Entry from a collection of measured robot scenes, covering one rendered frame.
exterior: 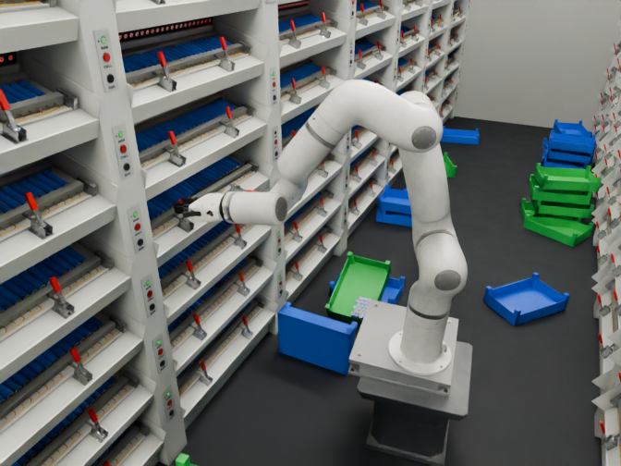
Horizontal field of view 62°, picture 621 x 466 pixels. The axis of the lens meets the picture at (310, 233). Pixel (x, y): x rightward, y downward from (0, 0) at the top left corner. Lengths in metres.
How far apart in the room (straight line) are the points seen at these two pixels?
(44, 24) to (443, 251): 0.99
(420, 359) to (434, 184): 0.57
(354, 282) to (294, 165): 1.22
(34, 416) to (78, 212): 0.46
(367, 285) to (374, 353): 0.77
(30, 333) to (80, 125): 0.44
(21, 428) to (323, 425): 0.96
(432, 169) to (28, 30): 0.87
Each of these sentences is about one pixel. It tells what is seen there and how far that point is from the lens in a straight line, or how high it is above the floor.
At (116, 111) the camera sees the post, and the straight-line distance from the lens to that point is 1.23.
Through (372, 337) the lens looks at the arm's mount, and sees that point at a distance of 1.69.
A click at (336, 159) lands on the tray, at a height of 0.54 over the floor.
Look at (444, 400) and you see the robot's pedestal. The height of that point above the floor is 0.28.
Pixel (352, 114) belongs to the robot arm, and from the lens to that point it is 1.19.
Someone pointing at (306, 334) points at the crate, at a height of 0.14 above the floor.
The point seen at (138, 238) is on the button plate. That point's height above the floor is 0.80.
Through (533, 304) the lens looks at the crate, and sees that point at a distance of 2.59.
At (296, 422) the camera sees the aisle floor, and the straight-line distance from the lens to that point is 1.89.
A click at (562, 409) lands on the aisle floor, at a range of 2.12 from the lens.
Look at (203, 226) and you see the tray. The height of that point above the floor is 0.71.
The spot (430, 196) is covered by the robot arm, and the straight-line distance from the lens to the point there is 1.29.
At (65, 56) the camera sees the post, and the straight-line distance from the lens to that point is 1.22.
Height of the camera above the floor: 1.42
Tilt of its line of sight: 29 degrees down
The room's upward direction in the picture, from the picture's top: straight up
